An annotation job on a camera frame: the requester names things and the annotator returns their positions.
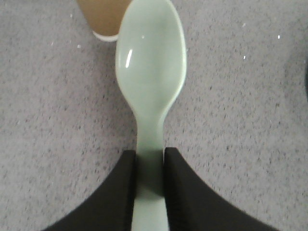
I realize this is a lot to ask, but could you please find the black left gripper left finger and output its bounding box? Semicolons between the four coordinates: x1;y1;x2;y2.
45;150;136;231

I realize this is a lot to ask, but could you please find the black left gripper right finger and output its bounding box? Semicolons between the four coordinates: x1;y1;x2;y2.
164;147;275;231

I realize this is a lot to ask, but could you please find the brown paper cup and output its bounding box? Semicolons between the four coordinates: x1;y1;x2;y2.
77;0;131;42

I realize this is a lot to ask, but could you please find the mint green plastic spoon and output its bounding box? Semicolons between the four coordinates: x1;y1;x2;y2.
115;0;187;231

